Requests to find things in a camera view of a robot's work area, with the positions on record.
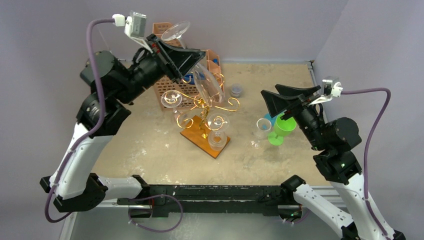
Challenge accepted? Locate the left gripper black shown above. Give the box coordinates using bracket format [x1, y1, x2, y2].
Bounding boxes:
[115, 33, 204, 105]

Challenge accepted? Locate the small clear goblet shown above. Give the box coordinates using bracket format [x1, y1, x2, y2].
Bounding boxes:
[250, 118, 272, 149]

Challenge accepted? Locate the tall clear flute glass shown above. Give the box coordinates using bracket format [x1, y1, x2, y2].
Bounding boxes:
[161, 21, 224, 106]

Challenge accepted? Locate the clear wine glass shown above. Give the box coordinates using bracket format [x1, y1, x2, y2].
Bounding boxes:
[207, 113, 230, 151]
[160, 90, 184, 126]

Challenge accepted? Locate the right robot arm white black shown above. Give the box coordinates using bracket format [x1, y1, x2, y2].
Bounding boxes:
[261, 84, 405, 240]

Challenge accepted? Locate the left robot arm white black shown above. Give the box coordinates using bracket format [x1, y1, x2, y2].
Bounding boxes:
[40, 34, 206, 213]

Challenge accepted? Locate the clear wine glass hanging front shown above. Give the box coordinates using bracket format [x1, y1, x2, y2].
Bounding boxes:
[207, 113, 230, 151]

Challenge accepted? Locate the wooden rack base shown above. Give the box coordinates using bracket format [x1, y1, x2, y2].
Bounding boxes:
[180, 115, 231, 159]

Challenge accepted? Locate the blue plastic goblet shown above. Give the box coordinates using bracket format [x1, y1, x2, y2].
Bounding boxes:
[264, 113, 277, 126]

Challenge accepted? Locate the green plastic goblet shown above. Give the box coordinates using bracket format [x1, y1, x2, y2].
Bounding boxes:
[267, 113, 297, 146]

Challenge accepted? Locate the pink plastic file organizer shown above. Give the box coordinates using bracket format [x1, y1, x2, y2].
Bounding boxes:
[152, 21, 225, 109]

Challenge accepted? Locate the small grey bottle cap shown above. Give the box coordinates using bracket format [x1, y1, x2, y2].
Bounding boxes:
[230, 83, 243, 98]

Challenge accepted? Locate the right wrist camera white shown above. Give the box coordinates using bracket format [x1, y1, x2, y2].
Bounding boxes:
[309, 76, 343, 106]

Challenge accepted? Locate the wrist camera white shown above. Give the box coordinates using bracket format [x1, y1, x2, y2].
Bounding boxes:
[309, 76, 343, 106]
[112, 11, 153, 53]

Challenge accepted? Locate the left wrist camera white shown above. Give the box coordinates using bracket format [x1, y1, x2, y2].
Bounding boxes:
[112, 11, 153, 53]

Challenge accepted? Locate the gold wire wine glass rack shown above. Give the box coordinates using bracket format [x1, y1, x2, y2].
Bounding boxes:
[177, 91, 240, 130]

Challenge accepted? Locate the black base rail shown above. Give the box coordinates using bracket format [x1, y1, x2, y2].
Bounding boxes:
[117, 175, 305, 219]

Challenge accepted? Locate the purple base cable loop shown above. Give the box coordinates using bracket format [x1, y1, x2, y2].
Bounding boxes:
[127, 194, 184, 233]

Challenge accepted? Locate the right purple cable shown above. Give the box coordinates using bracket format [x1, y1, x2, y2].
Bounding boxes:
[341, 87, 393, 240]

